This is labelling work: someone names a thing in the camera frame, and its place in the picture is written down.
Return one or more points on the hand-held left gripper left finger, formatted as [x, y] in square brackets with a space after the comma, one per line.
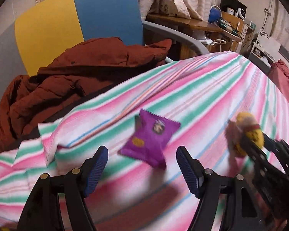
[96, 170]

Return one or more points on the purple snack packet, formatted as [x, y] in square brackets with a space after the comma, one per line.
[149, 137]

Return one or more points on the grey yellow blue chair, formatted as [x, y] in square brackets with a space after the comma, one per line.
[50, 28]

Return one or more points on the cardboard box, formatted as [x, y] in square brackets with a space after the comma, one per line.
[167, 3]

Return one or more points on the blue desk lamp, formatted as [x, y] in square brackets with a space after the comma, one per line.
[214, 14]

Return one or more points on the brown padded jacket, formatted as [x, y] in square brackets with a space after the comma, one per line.
[74, 81]

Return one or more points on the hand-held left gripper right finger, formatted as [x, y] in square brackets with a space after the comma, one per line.
[187, 173]

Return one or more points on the pink cloth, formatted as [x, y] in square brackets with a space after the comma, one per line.
[286, 81]

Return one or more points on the yellow heart-shaped scrubber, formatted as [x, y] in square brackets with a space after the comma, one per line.
[255, 137]

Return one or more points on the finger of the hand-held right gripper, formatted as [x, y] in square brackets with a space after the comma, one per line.
[279, 149]
[254, 152]

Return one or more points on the wooden desk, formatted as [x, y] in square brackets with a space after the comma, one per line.
[183, 22]

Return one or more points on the white round device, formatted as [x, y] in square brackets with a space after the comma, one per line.
[241, 13]

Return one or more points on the striped pink green tablecloth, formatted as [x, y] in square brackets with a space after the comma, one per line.
[207, 89]

